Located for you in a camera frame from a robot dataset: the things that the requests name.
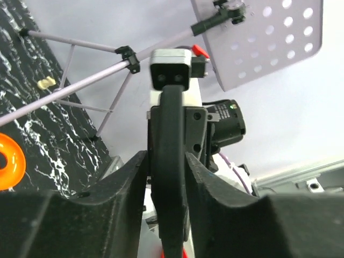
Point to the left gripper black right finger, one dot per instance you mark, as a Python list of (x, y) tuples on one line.
[(227, 222)]

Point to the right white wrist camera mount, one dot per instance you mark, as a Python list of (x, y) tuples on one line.
[(182, 65)]

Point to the red orange oval tray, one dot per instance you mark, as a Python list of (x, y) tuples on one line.
[(15, 168)]

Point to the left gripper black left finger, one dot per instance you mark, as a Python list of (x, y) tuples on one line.
[(103, 221)]

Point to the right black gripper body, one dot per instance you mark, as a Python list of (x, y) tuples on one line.
[(173, 133)]

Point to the black phone case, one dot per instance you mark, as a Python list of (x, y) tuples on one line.
[(169, 171)]

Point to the cream small toy piece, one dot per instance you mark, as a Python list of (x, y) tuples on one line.
[(46, 83)]

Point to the perforated lilac panel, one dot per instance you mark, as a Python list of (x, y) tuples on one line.
[(274, 35)]

